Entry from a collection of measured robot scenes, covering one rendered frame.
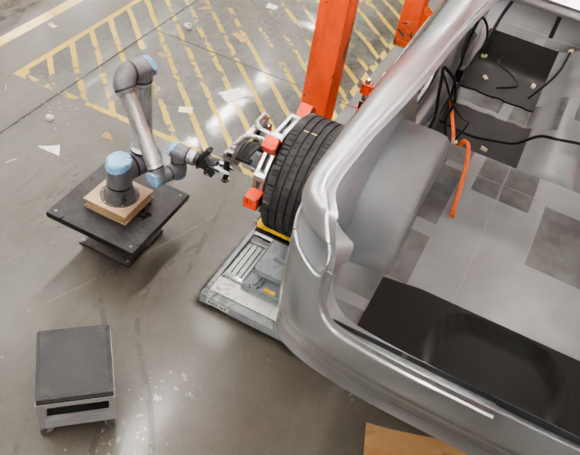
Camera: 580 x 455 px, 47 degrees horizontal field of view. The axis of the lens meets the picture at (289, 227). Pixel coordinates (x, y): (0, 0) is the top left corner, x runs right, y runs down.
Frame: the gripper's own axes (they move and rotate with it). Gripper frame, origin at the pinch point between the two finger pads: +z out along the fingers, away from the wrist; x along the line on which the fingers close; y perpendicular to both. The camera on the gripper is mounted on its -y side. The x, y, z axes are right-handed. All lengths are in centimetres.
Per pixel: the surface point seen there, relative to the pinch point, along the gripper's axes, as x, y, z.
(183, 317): 40, 83, 0
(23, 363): 110, 83, -53
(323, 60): -57, -48, 20
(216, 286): 16, 75, 7
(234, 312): 26, 77, 26
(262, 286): 7, 68, 32
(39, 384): 130, 49, -21
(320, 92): -57, -28, 23
